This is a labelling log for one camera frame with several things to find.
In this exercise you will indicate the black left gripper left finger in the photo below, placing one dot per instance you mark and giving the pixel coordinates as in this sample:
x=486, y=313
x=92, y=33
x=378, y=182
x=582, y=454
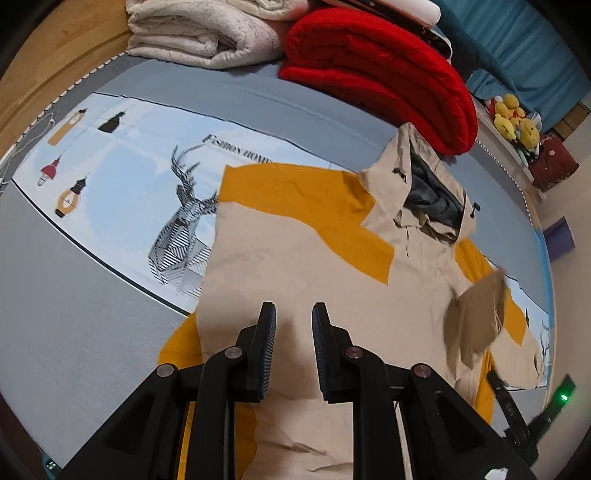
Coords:
x=236, y=375

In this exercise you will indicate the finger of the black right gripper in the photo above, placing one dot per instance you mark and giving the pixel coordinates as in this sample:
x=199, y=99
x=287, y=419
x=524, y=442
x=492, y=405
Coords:
x=517, y=431

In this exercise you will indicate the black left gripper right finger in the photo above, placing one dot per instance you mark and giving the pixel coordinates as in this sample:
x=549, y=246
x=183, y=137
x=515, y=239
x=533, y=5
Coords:
x=354, y=375

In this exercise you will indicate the beige and mustard hooded jacket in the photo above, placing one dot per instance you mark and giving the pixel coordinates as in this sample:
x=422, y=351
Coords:
x=388, y=250

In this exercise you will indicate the purple box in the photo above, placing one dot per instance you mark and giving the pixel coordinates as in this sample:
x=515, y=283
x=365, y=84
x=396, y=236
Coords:
x=559, y=239

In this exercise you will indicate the light blue printed bed runner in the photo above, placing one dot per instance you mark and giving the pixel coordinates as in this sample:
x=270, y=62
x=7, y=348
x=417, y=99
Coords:
x=151, y=214

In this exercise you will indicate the dark red bag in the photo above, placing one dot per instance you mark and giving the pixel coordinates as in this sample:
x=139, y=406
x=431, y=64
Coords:
x=554, y=163

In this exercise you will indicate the yellow plush toys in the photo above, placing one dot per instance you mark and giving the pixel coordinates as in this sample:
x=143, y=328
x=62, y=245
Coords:
x=512, y=123

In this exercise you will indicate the red folded blanket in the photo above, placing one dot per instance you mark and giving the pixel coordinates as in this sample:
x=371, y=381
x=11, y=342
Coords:
x=384, y=69

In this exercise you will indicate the cream folded quilt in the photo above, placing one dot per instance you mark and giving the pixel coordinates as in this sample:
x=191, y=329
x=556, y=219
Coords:
x=213, y=35

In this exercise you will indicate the teal curtain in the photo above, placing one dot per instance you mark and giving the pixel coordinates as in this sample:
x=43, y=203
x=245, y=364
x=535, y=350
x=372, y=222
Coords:
x=549, y=80

